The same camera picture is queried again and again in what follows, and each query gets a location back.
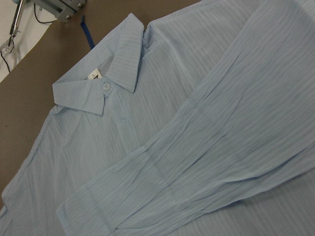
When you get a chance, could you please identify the light blue striped shirt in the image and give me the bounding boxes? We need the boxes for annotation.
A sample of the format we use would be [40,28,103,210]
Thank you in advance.
[0,0,315,236]

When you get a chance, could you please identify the brown paper table cover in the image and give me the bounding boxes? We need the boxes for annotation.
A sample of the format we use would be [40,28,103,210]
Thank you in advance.
[0,0,192,188]

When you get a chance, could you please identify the metal reacher grabber tool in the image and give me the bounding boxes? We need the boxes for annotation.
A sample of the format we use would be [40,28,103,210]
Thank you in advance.
[0,0,27,52]

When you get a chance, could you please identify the aluminium frame post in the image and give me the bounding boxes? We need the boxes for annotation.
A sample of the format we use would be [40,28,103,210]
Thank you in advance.
[32,0,87,23]

